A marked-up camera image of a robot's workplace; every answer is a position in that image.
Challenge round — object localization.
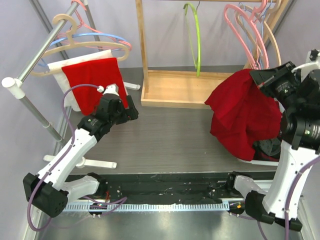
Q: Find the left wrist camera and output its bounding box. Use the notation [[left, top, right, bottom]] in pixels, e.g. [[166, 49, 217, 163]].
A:
[[97, 84, 120, 97]]

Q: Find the blue hanger left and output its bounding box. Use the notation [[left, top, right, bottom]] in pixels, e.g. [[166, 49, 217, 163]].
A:
[[43, 32, 131, 61]]

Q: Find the pink hanger left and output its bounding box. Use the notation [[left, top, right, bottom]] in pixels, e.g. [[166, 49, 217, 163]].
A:
[[71, 0, 132, 51]]

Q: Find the white plastic laundry basket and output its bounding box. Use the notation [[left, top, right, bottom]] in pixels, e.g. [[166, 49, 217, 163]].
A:
[[235, 98, 282, 166]]

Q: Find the pink hanger right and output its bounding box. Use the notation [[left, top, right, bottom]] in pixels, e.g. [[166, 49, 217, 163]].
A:
[[223, 0, 270, 70]]

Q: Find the wooden clothes rack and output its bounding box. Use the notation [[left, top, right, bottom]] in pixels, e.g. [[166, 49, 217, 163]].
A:
[[135, 0, 293, 109]]

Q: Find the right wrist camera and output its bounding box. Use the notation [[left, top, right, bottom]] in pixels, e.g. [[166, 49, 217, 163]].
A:
[[306, 49, 320, 63]]

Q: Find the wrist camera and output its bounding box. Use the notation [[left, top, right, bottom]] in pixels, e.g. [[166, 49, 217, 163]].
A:
[[306, 49, 320, 63], [97, 84, 120, 97]]

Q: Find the pink hanger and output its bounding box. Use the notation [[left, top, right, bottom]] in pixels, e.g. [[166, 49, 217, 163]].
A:
[[223, 0, 270, 70], [71, 0, 132, 51]]

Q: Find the bright red hung garment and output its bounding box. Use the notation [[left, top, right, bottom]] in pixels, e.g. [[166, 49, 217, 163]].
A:
[[61, 57, 129, 116]]

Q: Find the white hung cloth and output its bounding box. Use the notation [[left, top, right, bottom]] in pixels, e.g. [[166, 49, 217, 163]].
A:
[[48, 50, 117, 112]]

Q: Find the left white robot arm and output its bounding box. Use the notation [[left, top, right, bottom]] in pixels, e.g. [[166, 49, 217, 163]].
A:
[[23, 93, 139, 218]]

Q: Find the green hanger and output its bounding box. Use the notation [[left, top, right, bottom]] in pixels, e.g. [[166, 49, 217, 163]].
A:
[[182, 2, 202, 78]]

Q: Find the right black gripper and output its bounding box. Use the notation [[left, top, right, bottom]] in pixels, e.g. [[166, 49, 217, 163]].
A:
[[250, 61, 304, 110]]

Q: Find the grey dotted garment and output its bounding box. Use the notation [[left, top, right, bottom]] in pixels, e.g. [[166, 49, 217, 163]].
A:
[[253, 138, 281, 156]]

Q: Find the metal clothes rack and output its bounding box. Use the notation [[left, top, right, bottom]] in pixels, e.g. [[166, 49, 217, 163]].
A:
[[0, 0, 141, 170]]

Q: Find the red plaid garment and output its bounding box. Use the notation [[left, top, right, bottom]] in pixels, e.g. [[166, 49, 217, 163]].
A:
[[253, 148, 281, 163]]

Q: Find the dark red skirt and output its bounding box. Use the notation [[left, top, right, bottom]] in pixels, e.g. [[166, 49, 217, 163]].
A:
[[204, 68, 282, 162]]

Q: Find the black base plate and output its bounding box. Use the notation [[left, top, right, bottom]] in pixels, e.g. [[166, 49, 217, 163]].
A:
[[69, 172, 251, 205]]

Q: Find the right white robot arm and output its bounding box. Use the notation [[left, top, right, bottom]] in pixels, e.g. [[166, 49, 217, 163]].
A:
[[225, 60, 320, 233]]

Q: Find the white cable duct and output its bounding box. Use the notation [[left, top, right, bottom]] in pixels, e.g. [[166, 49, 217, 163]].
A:
[[63, 201, 230, 213]]

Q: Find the beige wooden hanger left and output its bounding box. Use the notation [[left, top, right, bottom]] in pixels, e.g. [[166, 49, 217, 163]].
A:
[[40, 13, 130, 62]]

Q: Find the blue wire hanger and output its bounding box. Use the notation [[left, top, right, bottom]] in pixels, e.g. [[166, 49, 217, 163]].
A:
[[235, 0, 275, 70]]

